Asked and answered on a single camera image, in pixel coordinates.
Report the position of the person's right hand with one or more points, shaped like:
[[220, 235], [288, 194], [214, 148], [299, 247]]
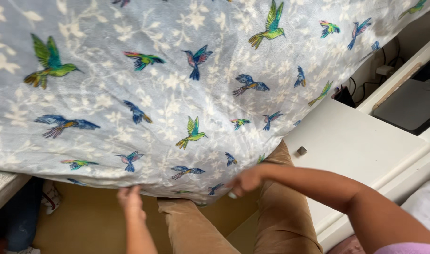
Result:
[[248, 180]]

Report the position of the person's left hand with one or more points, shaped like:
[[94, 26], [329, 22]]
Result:
[[132, 206]]

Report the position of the person's right fingers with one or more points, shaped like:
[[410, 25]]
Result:
[[236, 187]]

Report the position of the person's left fingers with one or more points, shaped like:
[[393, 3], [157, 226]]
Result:
[[128, 193]]

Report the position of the blue hummingbird print fleece blanket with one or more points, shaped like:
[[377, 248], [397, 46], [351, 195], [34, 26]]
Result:
[[172, 91]]

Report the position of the person's tan trousers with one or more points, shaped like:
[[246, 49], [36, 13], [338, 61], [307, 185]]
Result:
[[282, 218]]

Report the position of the small metal cabinet knob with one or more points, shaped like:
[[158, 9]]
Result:
[[301, 150]]

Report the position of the white patterned shoe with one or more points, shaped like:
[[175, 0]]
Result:
[[51, 198]]

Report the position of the white bedside cabinet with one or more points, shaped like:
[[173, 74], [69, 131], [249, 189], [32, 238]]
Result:
[[356, 151]]

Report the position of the grey woven mattress edge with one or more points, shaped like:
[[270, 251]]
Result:
[[3, 185]]

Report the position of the small black device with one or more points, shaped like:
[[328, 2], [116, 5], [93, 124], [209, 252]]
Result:
[[343, 96]]

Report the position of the person's pink sleeve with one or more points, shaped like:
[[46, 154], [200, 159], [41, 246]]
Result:
[[409, 248]]

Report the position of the white plug adapter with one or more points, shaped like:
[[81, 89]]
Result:
[[384, 70]]

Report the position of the white pillow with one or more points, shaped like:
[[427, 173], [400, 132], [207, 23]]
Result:
[[424, 206]]

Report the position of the grey flat electronic box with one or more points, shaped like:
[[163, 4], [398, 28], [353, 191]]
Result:
[[409, 104]]

